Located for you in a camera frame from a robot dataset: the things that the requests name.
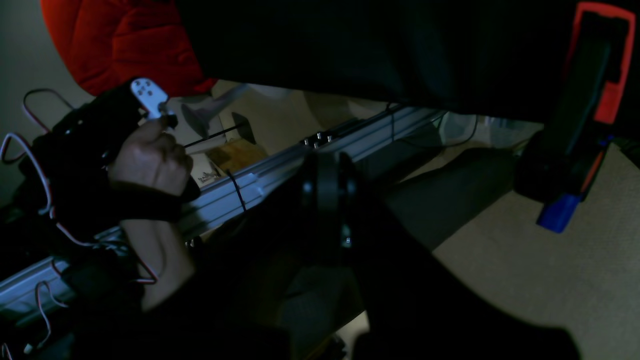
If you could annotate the operator forearm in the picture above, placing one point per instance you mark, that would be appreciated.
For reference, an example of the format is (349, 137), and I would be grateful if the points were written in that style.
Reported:
(161, 247)

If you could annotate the red padded jacket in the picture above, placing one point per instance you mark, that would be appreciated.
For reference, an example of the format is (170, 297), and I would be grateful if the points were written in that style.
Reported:
(104, 43)

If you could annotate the black left gripper moving left finger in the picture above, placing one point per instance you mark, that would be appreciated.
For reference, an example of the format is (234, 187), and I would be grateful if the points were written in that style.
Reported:
(260, 296)

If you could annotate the black table cloth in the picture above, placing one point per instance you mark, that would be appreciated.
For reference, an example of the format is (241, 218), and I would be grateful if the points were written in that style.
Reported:
(501, 58)

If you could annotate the red and black clamp bottom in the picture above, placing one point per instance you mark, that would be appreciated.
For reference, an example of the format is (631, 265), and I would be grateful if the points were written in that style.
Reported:
(559, 164)

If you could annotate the aluminium frame rail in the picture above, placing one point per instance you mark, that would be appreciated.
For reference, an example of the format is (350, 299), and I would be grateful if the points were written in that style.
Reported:
(220, 201)

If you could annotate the white left gripper fixed right finger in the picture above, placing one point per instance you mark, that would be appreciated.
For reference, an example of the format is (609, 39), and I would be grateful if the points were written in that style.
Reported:
(416, 308)

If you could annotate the operator bare hand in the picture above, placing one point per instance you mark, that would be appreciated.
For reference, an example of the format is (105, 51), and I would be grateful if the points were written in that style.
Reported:
(151, 161)

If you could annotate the teleoperation leader handle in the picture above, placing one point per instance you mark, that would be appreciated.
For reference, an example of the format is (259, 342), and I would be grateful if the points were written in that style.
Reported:
(74, 157)

